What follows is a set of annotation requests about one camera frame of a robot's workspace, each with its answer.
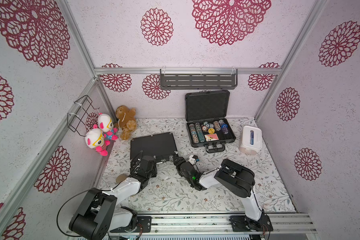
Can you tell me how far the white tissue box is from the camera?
97 cm

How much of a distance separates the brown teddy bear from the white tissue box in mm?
761

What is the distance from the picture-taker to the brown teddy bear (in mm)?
1036
